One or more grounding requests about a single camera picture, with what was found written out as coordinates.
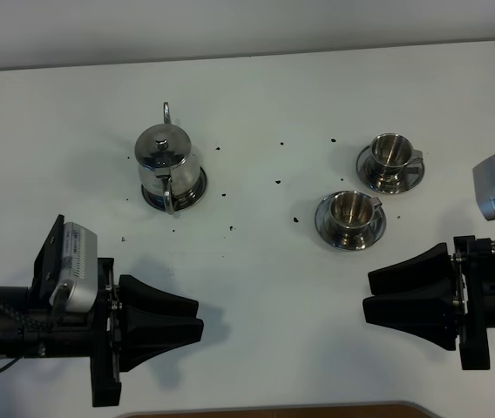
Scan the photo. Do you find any stainless steel teapot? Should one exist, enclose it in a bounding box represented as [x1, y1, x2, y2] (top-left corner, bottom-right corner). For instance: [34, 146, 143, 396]
[134, 102, 202, 215]

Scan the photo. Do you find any near steel saucer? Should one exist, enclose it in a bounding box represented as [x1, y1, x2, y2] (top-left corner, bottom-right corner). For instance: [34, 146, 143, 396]
[315, 192, 387, 251]

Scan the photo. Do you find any far steel saucer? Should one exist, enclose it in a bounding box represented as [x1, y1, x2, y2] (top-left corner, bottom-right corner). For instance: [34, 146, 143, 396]
[356, 145, 425, 194]

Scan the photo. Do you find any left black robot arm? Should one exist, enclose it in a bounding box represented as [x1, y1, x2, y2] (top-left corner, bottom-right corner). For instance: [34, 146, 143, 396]
[0, 258, 204, 408]

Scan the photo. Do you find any steel teacup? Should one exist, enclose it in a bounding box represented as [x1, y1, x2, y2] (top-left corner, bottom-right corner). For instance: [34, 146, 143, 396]
[370, 133, 423, 182]
[325, 191, 382, 238]

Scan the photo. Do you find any steel saucer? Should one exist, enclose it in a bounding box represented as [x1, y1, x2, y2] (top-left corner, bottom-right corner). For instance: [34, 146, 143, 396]
[315, 192, 387, 251]
[356, 145, 425, 194]

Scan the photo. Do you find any far steel teacup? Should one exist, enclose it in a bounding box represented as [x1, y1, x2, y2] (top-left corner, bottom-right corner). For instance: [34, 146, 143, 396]
[370, 133, 423, 182]

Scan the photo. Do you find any near steel teacup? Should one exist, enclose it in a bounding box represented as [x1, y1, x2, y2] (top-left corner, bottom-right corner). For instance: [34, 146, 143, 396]
[325, 191, 382, 238]

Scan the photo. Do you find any round steel teapot trivet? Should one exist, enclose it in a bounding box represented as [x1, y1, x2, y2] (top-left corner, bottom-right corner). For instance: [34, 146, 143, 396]
[141, 168, 207, 212]

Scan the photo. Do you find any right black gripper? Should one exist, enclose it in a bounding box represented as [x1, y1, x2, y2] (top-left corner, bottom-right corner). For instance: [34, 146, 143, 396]
[363, 235, 495, 370]

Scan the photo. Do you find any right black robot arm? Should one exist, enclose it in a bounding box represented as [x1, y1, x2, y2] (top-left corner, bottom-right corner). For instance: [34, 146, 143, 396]
[363, 236, 495, 370]

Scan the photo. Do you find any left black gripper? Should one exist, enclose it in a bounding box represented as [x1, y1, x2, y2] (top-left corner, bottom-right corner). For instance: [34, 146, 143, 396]
[90, 258, 204, 408]

